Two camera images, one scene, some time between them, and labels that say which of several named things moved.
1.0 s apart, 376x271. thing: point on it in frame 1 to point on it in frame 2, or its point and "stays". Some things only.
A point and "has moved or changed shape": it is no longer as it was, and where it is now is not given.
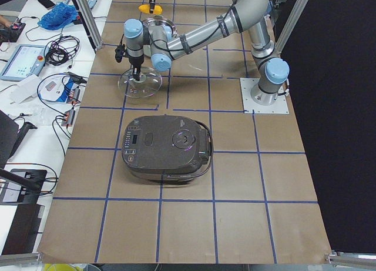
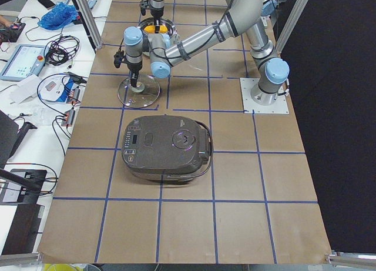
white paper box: (27, 89) stays
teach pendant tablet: (27, 60) stays
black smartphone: (47, 3) stays
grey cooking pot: (170, 27) stays
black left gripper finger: (135, 73) to (133, 82)
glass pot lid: (150, 81) has moved or changed shape
